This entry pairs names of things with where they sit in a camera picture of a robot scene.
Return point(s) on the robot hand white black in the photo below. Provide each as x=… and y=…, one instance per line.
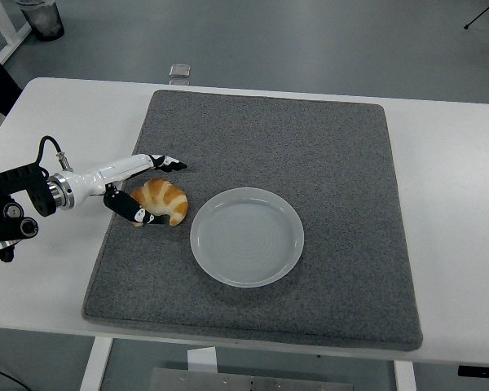
x=106, y=173

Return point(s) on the golden croissant bread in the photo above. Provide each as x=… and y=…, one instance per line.
x=167, y=197

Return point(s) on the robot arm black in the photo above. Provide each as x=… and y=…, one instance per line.
x=12, y=179

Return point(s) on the round grey plate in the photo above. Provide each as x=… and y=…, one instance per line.
x=246, y=240

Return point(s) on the small clear plastic box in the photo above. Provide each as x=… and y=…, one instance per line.
x=180, y=71

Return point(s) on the black mesh waste bin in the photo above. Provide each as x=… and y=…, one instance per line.
x=42, y=20

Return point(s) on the grey felt mat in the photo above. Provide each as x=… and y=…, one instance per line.
x=289, y=142

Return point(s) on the white table leg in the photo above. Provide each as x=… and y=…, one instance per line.
x=95, y=366
x=404, y=376

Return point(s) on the black tripod leg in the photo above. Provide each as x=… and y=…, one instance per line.
x=483, y=14

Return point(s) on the black table control panel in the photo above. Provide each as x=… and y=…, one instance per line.
x=481, y=371

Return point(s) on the white desk leg frame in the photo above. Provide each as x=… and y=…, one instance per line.
x=8, y=32

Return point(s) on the white table bracket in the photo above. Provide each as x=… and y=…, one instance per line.
x=201, y=360

